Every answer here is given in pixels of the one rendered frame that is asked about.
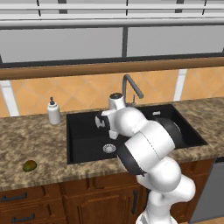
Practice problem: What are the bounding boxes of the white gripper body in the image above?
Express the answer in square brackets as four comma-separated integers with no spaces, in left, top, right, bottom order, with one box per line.
[108,129,120,140]

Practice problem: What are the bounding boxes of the silver sink drain strainer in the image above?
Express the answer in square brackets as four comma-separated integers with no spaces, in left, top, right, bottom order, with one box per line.
[102,143,117,154]

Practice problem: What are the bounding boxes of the black kitchen sink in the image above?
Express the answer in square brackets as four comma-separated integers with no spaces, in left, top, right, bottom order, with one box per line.
[66,103,209,165]

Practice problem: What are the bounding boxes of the wooden panel under sink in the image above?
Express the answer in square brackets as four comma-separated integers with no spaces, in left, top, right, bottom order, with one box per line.
[90,172,138,189]

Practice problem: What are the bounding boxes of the grey sink faucet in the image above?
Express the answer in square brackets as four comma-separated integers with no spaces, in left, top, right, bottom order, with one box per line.
[122,73,144,107]

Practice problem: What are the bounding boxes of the green yellow mango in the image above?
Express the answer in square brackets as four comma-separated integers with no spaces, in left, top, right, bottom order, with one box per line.
[22,159,38,172]

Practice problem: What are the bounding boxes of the white soap dispenser bottle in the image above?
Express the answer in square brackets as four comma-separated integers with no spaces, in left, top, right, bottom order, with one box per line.
[46,96,62,126]

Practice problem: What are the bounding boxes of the wooden window sill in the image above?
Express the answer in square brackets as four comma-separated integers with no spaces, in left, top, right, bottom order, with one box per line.
[0,56,224,81]

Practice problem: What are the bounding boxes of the wooden cupboard door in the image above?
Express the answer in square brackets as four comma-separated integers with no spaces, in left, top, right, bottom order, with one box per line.
[171,158,214,224]
[62,184,147,224]

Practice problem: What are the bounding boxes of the small wooden drawer front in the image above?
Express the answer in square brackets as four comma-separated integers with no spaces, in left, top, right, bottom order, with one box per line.
[0,183,63,207]

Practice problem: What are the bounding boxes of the large wooden drawer front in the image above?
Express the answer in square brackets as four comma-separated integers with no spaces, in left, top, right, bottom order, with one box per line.
[0,199,67,224]

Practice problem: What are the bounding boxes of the grey dishwasher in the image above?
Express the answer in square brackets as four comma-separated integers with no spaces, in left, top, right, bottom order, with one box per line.
[189,157,224,224]

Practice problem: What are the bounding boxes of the black cupboard door handle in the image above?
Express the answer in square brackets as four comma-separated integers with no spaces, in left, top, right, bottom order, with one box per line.
[130,189,139,215]

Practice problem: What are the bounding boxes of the window with grey frame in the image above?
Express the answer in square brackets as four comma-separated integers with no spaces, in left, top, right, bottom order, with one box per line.
[0,0,224,68]

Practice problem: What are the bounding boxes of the black drawer handle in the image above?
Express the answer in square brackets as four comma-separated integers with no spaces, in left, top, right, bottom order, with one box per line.
[0,192,28,203]
[10,213,36,224]

